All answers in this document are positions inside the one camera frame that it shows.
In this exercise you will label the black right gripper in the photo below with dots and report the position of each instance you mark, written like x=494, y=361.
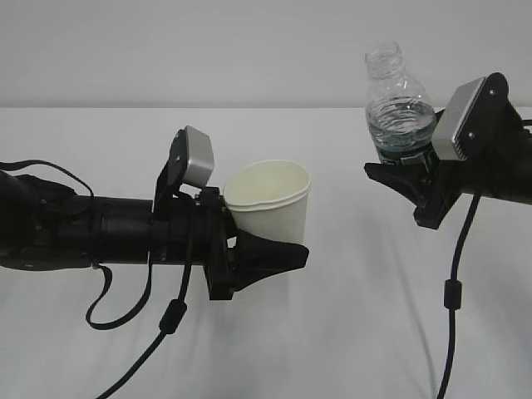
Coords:
x=434, y=190

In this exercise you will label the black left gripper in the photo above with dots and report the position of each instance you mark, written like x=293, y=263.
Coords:
x=198, y=228

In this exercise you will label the clear water bottle green label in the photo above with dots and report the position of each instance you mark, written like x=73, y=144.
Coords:
x=399, y=114

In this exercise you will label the white paper cup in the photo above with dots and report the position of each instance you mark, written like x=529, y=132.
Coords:
x=269, y=199

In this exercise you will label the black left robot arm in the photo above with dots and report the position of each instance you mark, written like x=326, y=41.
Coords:
x=46, y=226

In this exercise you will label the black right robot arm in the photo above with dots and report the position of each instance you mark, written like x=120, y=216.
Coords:
x=502, y=171

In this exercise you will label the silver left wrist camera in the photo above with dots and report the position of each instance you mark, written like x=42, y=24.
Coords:
x=190, y=162

